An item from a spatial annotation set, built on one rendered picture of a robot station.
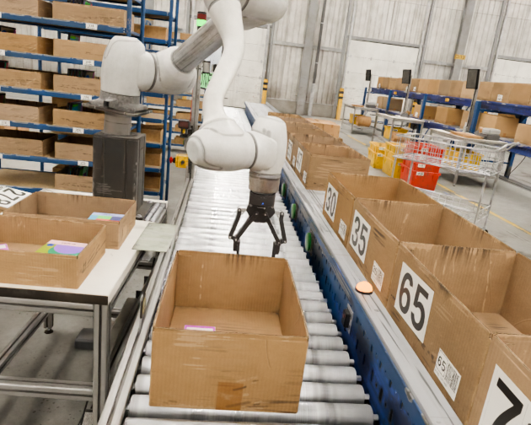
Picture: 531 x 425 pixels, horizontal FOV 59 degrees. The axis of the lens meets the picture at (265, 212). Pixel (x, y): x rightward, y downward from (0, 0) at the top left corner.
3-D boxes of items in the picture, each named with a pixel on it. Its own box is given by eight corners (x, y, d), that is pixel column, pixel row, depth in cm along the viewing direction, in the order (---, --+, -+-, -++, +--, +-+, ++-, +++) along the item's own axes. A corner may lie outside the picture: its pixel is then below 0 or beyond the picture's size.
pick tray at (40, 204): (36, 215, 185) (35, 190, 182) (136, 223, 188) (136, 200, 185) (2, 239, 157) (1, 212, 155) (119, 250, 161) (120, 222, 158)
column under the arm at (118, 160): (77, 214, 191) (77, 133, 182) (97, 197, 216) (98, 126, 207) (142, 220, 193) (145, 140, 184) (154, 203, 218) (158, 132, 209)
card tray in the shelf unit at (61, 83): (52, 91, 280) (52, 73, 277) (68, 88, 309) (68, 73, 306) (122, 99, 284) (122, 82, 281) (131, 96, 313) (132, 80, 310)
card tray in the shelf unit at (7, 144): (-27, 150, 285) (-28, 133, 282) (-5, 142, 314) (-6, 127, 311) (43, 156, 290) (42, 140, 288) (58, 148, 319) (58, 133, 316)
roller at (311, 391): (126, 384, 95) (126, 404, 97) (373, 395, 101) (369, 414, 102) (131, 368, 100) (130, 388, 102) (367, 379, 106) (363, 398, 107)
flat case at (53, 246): (20, 266, 133) (20, 261, 132) (51, 244, 151) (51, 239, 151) (68, 272, 133) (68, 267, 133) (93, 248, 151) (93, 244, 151)
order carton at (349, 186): (321, 212, 187) (327, 170, 182) (392, 219, 190) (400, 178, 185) (345, 249, 149) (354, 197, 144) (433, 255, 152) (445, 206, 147)
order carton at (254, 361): (172, 307, 127) (176, 249, 122) (280, 314, 130) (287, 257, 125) (147, 406, 90) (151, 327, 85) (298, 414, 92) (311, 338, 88)
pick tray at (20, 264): (-13, 241, 155) (-14, 212, 152) (106, 252, 158) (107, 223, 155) (-67, 277, 128) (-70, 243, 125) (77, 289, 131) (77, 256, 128)
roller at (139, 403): (126, 393, 95) (121, 394, 91) (372, 404, 101) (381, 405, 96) (121, 420, 94) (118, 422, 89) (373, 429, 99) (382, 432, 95)
